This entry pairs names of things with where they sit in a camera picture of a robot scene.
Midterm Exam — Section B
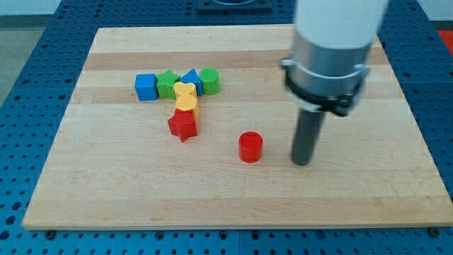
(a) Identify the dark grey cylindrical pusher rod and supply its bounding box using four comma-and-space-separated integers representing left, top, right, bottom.
291, 109, 325, 166

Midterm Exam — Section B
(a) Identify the red cylinder block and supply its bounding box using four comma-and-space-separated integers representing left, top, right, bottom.
238, 131, 263, 163

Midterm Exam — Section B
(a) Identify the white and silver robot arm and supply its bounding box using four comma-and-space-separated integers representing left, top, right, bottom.
280, 0, 389, 166

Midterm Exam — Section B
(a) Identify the green cylinder block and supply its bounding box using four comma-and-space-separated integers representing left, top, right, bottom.
199, 67, 220, 95

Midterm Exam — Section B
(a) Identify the wooden board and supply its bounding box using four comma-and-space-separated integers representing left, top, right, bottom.
22, 25, 452, 230

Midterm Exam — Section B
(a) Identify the yellow hexagon block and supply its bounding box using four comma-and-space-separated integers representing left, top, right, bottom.
176, 94, 199, 120

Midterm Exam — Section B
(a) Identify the blue triangle block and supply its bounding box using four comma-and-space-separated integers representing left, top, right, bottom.
180, 69, 203, 96

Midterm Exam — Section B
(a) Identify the red star block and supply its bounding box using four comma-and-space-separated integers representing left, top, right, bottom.
168, 109, 197, 142

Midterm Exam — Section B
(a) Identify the yellow heart block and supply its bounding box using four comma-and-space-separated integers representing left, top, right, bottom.
173, 81, 197, 98

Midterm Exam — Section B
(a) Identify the green star block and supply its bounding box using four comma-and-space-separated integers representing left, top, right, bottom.
156, 69, 180, 99

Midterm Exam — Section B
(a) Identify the blue cube block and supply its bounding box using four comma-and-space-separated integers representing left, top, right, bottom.
134, 74, 159, 101

